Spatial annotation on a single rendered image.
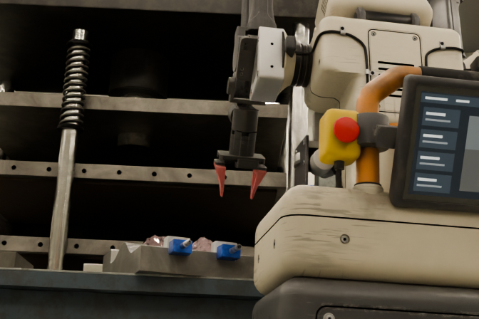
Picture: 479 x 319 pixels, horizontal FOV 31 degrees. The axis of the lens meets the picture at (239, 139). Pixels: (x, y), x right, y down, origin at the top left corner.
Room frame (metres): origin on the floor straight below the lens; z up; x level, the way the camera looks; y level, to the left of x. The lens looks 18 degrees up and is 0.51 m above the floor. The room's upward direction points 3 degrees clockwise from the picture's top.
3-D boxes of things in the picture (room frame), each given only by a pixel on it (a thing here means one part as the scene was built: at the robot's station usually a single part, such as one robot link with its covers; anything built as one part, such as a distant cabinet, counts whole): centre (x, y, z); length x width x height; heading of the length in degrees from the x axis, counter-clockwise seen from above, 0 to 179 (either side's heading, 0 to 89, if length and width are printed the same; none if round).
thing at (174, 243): (1.84, 0.11, 0.86); 0.13 x 0.05 x 0.05; 17
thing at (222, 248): (1.87, 0.01, 0.86); 0.13 x 0.05 x 0.05; 17
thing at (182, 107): (3.14, 0.39, 1.52); 1.10 x 0.70 x 0.05; 90
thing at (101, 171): (3.13, 0.39, 1.27); 1.10 x 0.74 x 0.05; 90
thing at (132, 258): (2.11, 0.15, 0.86); 0.50 x 0.26 x 0.11; 17
